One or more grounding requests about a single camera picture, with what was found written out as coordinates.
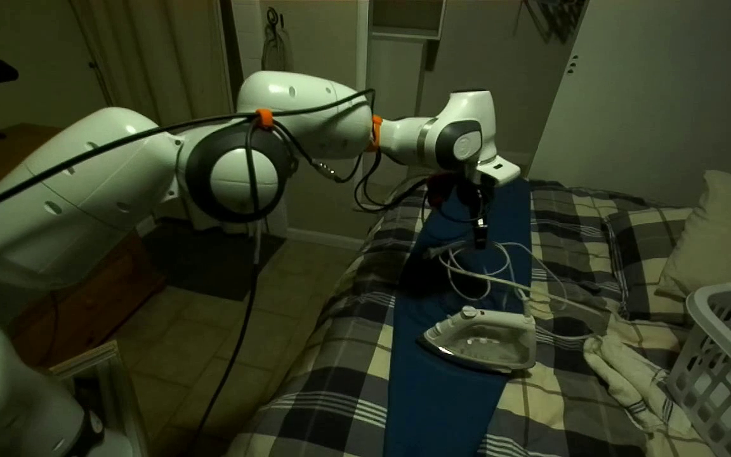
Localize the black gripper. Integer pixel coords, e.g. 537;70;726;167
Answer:
421;172;495;259

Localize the white power cord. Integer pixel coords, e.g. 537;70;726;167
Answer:
440;238;613;344

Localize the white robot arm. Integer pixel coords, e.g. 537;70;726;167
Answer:
0;70;518;457

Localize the white clothes iron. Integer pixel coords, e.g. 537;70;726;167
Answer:
423;304;536;372

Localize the plaid bed blanket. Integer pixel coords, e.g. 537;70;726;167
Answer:
225;181;711;457

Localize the blue ironing board cover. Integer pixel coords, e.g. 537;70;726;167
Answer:
384;181;532;457

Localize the dark floor mat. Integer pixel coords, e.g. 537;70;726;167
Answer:
141;221;253;299

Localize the white crumpled cloth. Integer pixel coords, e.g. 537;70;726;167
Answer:
583;335;711;457

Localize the cream pillow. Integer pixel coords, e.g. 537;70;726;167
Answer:
657;170;731;297

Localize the hanging bag on door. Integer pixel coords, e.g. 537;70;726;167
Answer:
261;7;292;70

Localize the white laundry basket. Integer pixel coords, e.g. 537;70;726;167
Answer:
668;281;731;457

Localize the wooden dresser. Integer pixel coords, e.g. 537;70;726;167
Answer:
0;123;164;368

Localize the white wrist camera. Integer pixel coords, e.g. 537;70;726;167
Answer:
478;158;521;184

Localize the dark wall hanging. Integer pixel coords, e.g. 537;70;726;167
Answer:
518;0;587;43

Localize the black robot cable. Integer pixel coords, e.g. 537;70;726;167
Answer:
0;85;436;442

